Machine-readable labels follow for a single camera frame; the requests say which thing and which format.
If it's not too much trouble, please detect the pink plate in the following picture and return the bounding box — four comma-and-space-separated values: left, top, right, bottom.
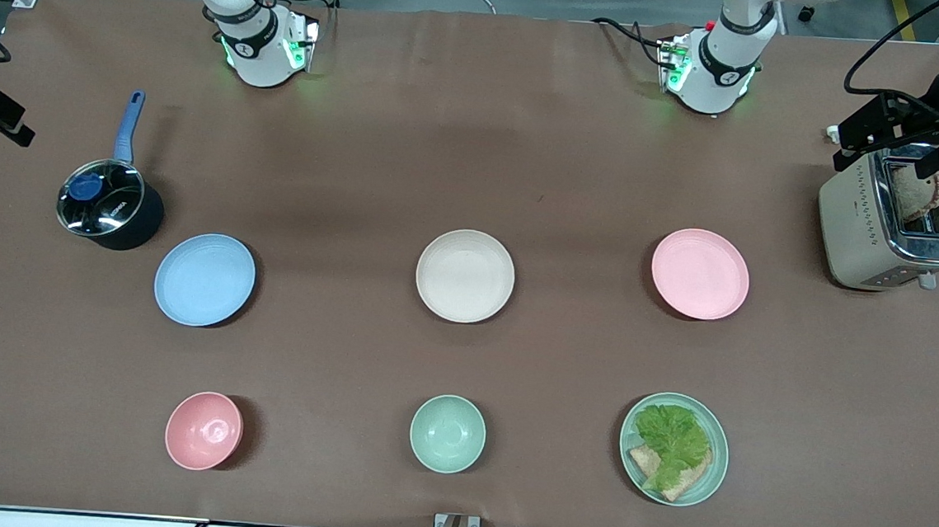
648, 225, 754, 324

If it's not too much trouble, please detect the blue plate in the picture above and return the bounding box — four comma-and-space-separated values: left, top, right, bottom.
151, 230, 259, 332

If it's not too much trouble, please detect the bread slice in toaster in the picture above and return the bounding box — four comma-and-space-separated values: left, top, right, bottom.
888, 165, 939, 227

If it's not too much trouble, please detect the beige and chrome toaster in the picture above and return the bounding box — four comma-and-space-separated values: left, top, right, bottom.
813, 136, 939, 296

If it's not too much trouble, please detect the glass lid with blue knob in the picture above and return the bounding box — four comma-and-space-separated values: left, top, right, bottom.
55, 156, 148, 241

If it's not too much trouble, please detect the grey base connector box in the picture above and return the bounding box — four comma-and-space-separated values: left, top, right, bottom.
281, 16, 322, 73
655, 34, 694, 95

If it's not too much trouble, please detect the green lettuce leaf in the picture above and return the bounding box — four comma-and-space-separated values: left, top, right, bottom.
629, 402, 715, 496

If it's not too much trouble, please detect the small pink bowl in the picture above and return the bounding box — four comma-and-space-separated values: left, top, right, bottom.
162, 389, 246, 474

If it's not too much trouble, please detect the green plate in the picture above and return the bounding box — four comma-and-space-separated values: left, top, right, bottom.
615, 389, 735, 511

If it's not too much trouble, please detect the toast slice under lettuce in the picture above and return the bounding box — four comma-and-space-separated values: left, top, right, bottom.
625, 442, 716, 506

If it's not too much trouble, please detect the beige plate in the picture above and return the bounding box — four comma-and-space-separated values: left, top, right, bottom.
413, 226, 519, 327

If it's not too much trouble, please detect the small green bowl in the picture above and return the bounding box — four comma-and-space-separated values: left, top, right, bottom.
407, 392, 490, 476

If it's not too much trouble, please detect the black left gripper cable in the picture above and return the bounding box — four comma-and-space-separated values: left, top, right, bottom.
843, 0, 939, 104

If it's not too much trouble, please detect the black pot with blue handle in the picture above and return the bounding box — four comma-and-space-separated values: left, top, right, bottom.
54, 85, 174, 255

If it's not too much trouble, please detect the black left arm base cable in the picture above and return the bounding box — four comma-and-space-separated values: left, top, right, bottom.
589, 16, 671, 68

